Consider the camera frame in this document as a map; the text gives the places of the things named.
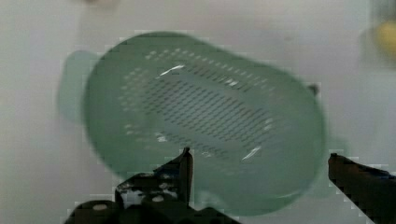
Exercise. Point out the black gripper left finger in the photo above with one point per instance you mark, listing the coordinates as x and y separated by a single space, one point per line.
159 197

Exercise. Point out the green plastic strainer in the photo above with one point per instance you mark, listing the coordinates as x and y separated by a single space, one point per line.
257 134

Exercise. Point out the yellow toy object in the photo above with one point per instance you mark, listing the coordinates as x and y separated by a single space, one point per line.
385 37

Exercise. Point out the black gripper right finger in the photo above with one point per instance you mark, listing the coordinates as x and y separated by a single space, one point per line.
372 190

